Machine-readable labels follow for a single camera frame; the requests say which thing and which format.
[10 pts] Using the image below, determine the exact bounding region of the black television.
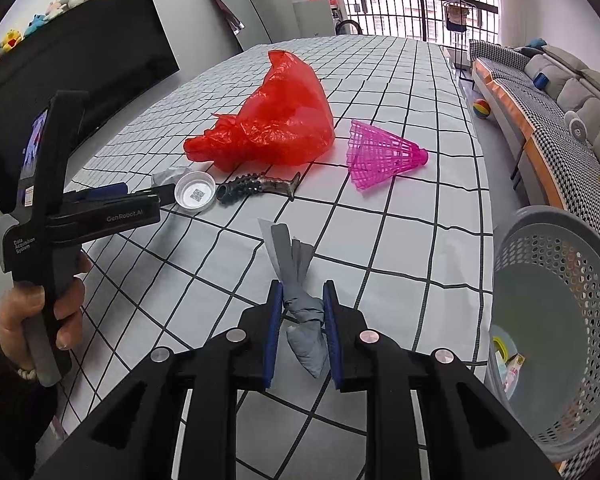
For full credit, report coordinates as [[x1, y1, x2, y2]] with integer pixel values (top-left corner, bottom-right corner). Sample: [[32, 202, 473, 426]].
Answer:
[[0, 0, 181, 216]]

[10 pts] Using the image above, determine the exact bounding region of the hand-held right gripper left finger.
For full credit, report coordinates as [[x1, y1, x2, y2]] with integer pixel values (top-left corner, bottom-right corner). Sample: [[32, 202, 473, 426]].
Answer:
[[30, 280, 286, 480]]

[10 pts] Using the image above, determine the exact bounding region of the red plastic bag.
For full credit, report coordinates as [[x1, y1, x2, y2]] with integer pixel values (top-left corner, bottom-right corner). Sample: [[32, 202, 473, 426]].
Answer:
[[182, 50, 337, 172]]

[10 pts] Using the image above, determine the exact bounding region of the black clothes stand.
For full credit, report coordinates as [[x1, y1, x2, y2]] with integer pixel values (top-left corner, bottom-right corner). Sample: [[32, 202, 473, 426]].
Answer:
[[442, 0, 478, 68]]

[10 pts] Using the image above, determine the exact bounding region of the grey perforated plastic basket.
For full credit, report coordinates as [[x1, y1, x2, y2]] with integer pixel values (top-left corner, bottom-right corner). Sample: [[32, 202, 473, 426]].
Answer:
[[487, 205, 600, 465]]

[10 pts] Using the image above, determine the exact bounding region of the person's left forearm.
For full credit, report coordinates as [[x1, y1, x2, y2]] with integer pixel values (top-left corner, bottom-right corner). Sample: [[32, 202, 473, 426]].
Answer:
[[0, 312, 58, 480]]

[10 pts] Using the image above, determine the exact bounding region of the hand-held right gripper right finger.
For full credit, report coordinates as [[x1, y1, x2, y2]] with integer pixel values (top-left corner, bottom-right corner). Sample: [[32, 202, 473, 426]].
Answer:
[[322, 280, 563, 480]]

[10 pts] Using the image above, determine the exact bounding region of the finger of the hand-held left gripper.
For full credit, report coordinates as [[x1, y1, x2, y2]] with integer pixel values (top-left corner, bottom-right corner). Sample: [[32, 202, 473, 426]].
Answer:
[[62, 182, 129, 204], [130, 182, 177, 207]]

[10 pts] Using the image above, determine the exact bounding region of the clear crumpled plastic wrap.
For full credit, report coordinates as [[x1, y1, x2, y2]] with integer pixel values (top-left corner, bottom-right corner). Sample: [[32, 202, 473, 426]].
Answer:
[[151, 166, 191, 188]]

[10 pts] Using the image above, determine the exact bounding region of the dark grey plastic toy animal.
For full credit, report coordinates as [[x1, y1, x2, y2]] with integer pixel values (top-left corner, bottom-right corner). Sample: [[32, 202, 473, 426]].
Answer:
[[216, 171, 302, 207]]

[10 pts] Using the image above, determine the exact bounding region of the pink plastic shuttlecock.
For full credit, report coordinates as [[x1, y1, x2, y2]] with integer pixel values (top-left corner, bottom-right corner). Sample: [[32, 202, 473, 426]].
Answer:
[[346, 119, 430, 192]]

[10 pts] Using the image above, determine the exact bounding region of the person's left hand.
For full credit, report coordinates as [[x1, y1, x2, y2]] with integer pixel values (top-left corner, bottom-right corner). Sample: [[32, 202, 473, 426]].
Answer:
[[0, 251, 94, 375]]

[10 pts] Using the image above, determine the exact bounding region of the white round plastic lid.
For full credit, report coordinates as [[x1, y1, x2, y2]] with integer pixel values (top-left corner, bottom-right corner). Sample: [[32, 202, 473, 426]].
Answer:
[[174, 171, 216, 210]]

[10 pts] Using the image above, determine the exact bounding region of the white cabinet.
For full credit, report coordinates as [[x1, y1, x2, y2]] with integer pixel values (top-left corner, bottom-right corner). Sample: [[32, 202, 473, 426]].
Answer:
[[293, 0, 337, 40]]

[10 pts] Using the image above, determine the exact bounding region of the black framed standing mirror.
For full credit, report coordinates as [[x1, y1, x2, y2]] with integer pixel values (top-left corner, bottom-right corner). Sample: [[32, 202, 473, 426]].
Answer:
[[203, 0, 273, 53]]

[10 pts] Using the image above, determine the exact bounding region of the white checked sheet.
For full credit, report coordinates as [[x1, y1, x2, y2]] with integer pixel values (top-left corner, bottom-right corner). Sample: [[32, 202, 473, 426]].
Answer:
[[55, 35, 496, 480]]

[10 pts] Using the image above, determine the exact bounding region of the houndstooth sofa cover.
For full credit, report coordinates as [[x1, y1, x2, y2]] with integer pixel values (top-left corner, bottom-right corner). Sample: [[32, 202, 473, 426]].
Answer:
[[469, 39, 600, 241]]

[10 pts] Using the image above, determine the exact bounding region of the grey cloth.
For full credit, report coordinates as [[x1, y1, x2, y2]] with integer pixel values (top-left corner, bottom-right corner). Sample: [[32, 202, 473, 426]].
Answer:
[[257, 218, 329, 378]]

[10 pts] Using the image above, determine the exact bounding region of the black window grille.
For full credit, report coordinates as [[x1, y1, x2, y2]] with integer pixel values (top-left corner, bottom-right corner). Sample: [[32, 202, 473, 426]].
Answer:
[[332, 0, 501, 43]]

